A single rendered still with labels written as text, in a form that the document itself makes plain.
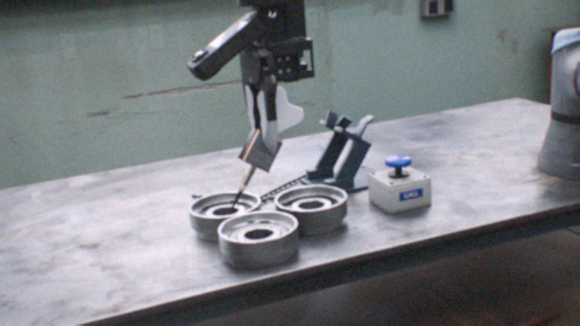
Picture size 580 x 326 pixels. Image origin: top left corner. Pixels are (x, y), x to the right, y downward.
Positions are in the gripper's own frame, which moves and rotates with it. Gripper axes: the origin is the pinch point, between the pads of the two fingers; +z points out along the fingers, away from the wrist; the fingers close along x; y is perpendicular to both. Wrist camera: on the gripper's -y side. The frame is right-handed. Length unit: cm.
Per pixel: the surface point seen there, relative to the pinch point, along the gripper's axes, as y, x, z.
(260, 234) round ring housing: -3.7, -5.6, 11.1
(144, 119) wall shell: 12, 159, 28
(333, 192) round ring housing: 10.4, -0.1, 9.7
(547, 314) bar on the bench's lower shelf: 45, -8, 37
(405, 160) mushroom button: 20.8, -3.8, 5.9
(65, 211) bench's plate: -26.2, 27.1, 12.9
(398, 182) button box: 18.8, -4.8, 8.6
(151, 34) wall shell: 19, 159, -3
